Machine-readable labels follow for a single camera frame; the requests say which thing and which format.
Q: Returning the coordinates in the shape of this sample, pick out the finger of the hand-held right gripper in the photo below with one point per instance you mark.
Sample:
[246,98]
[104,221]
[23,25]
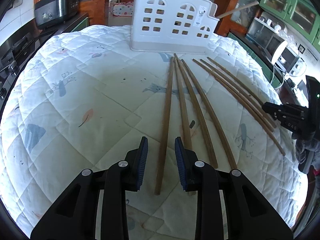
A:
[282,108]
[290,118]

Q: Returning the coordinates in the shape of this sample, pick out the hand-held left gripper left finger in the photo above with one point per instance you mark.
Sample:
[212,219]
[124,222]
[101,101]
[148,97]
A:
[142,160]

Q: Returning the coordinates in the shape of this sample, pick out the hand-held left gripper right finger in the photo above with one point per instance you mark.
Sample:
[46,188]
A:
[178,160]

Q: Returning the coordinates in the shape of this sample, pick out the row of wooden chopsticks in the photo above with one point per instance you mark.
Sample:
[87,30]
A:
[187,140]

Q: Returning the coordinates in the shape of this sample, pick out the white plastic utensil holder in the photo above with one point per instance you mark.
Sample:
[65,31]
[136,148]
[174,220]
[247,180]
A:
[170,17]

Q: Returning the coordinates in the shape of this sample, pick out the person's right hand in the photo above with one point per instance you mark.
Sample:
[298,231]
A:
[302,145]

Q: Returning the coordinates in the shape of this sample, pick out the green base cabinet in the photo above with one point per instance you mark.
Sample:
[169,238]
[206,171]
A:
[270,73]
[81,22]

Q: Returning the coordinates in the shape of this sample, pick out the white mug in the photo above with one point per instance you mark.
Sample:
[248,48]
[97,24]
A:
[268,21]
[277,26]

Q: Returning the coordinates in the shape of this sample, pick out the white quilted printed blanket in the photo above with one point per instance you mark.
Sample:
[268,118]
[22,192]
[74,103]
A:
[87,92]

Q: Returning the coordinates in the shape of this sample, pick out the polka dot playpen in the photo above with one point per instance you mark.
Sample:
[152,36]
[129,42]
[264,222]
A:
[122,9]

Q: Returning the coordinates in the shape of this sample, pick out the black gas stove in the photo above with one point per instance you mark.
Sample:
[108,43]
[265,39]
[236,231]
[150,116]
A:
[15,52]

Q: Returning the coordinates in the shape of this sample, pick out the black rice cooker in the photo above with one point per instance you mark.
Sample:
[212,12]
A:
[50,12]

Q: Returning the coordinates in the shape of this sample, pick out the wall power socket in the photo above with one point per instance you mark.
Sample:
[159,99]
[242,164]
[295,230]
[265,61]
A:
[16,2]
[301,48]

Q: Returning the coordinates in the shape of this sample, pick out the green glass-front wall cabinet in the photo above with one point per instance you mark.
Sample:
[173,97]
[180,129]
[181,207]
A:
[297,12]

